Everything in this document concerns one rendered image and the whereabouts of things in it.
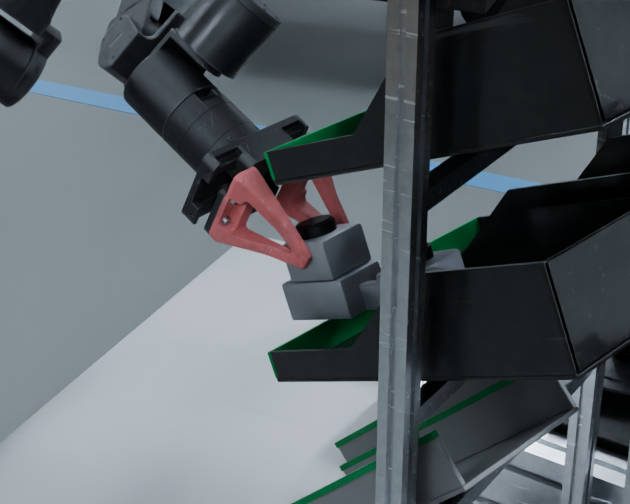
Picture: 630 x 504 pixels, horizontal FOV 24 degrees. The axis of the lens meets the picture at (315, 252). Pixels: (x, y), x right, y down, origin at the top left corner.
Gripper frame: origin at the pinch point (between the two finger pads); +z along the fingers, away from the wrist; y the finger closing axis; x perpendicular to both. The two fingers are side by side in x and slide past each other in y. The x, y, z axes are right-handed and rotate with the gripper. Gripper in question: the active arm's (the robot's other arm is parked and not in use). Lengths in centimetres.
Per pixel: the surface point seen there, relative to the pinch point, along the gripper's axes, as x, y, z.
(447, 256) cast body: -6.9, 0.9, 8.5
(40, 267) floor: 204, 124, -125
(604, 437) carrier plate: 23.9, 31.7, 20.6
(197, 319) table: 59, 34, -26
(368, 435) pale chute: 21.6, 8.9, 8.0
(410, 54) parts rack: -25.5, -9.5, 4.0
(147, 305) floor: 188, 129, -94
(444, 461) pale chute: -0.5, -6.8, 18.4
